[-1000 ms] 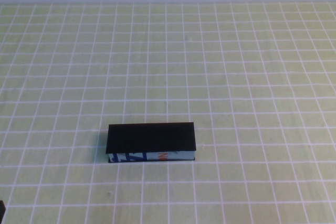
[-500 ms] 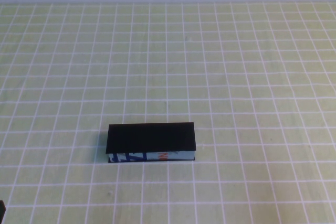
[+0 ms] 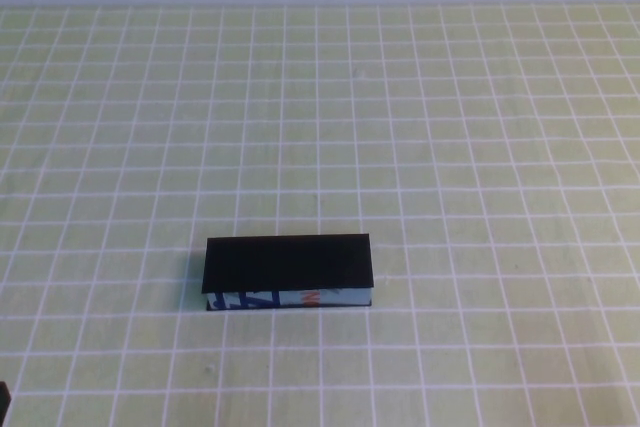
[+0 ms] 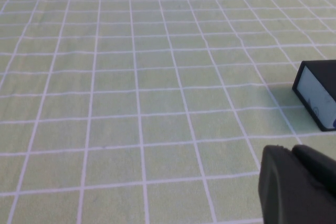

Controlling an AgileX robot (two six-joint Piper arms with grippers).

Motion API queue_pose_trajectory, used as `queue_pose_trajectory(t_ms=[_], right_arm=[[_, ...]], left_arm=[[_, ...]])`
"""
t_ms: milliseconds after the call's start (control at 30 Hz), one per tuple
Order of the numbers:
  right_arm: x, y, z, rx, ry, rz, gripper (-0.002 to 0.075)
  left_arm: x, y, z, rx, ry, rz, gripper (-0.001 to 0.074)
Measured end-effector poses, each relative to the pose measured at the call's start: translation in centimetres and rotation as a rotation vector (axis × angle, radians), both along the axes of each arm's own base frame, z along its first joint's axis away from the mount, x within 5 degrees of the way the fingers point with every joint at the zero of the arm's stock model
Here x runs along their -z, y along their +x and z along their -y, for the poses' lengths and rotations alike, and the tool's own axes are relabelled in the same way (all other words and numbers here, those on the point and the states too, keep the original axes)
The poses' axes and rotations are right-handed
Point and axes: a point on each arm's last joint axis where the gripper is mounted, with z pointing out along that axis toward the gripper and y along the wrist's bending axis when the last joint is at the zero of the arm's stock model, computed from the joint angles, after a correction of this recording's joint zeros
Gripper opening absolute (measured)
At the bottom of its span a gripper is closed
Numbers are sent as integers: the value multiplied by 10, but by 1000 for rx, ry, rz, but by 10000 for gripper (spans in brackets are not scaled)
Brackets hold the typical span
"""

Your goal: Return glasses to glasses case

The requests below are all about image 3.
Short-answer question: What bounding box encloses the green white checked tablecloth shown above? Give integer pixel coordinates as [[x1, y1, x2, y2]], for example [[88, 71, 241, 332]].
[[0, 4, 640, 427]]

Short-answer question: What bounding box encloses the black printed glasses case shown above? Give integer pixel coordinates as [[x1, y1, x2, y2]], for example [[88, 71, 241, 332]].
[[200, 232, 376, 312]]

